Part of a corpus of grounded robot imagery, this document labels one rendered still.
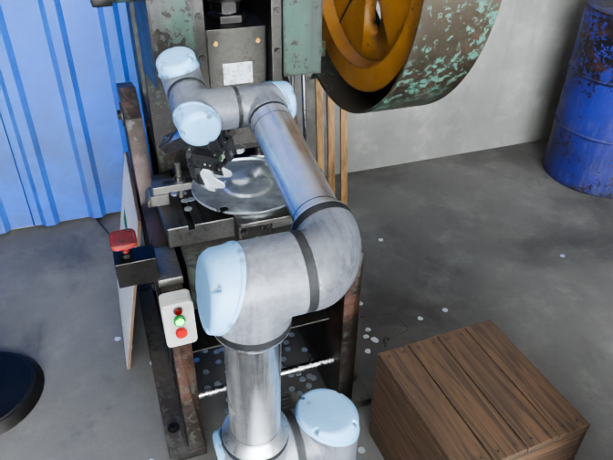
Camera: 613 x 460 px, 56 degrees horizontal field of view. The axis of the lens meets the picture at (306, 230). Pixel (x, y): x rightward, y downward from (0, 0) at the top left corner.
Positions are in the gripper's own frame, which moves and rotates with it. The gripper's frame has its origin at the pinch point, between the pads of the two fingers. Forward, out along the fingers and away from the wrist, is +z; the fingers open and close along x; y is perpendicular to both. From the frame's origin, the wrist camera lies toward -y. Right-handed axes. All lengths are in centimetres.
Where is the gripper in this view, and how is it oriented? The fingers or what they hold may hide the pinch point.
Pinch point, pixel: (210, 185)
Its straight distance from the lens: 134.6
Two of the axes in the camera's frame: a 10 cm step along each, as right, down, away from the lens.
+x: 3.5, -7.6, 5.5
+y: 9.3, 2.2, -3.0
